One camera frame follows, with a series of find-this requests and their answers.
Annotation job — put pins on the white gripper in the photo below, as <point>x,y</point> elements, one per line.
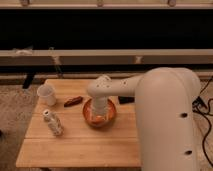
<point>99,108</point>

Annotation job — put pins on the orange ceramic bowl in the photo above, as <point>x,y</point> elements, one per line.
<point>111,114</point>

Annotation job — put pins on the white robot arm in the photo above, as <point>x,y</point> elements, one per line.
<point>164,117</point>

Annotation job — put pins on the small brown object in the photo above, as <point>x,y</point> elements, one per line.
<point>73,101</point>

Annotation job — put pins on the black rectangular block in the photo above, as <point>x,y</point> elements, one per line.
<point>126,100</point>

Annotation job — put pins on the white plastic cup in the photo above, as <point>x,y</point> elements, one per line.
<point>47,94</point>

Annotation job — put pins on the wooden bench rail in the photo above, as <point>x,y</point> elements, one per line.
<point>104,57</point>

